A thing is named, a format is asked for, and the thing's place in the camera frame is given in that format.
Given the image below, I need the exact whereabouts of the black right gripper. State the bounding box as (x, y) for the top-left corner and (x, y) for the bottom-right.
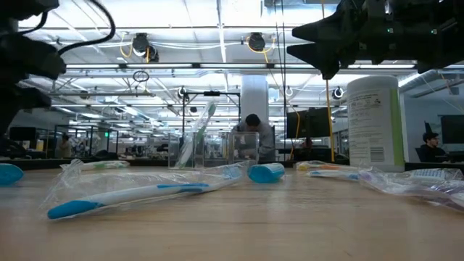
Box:
(286, 0), (464, 80)

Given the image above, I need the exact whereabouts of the green white toothbrush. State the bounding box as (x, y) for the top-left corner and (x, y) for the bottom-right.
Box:
(59, 159), (131, 172)
(177, 102), (218, 170)

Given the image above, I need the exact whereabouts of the orange white toothbrush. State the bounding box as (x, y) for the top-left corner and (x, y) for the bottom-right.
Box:
(294, 160), (360, 173)

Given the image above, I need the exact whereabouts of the blue white toothbrush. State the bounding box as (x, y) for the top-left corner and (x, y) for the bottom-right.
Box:
(39, 158), (252, 221)
(306, 169), (360, 181)

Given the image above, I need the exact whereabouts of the person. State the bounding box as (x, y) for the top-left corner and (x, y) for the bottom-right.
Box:
(59, 133), (73, 159)
(415, 131), (450, 163)
(231, 113), (276, 162)

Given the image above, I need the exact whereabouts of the black monitor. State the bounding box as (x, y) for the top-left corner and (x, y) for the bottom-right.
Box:
(286, 107), (331, 139)
(440, 115), (464, 145)

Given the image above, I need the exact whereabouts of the white wipes canister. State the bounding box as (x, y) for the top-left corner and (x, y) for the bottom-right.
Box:
(347, 75), (406, 173)

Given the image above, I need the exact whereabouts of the white column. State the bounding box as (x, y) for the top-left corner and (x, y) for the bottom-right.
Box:
(241, 75), (270, 126)

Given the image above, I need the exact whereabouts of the clear acrylic organiser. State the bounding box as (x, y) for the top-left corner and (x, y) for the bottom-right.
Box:
(167, 130), (260, 170)

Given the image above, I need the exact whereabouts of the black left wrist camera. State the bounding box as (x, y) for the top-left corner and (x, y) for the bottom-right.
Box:
(0, 0), (61, 22)

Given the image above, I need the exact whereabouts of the black hanging cable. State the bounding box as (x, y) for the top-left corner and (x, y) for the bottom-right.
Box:
(273, 0), (288, 161)

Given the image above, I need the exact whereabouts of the black cable reel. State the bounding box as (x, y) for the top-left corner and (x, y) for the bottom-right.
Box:
(130, 32), (160, 63)
(247, 32), (267, 52)

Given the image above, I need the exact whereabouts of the yellow hanging cable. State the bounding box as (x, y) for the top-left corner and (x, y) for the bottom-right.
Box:
(320, 0), (336, 163)

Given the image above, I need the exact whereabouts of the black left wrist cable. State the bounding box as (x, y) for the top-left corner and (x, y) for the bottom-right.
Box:
(57, 0), (117, 57)

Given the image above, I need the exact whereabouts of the thin yellow cable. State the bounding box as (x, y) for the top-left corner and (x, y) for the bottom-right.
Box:
(289, 108), (302, 161)

